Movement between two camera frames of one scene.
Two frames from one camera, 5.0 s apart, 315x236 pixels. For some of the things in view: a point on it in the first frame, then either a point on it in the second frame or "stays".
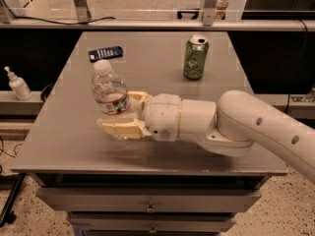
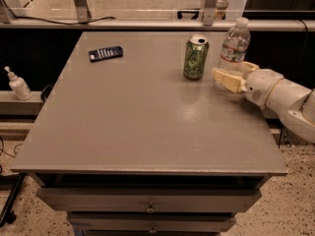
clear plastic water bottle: (108, 90) → (233, 48)
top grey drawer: (152, 200) stays
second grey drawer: (151, 221) stays
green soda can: (196, 50) stays
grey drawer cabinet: (113, 186) stays
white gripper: (162, 115) → (261, 85)
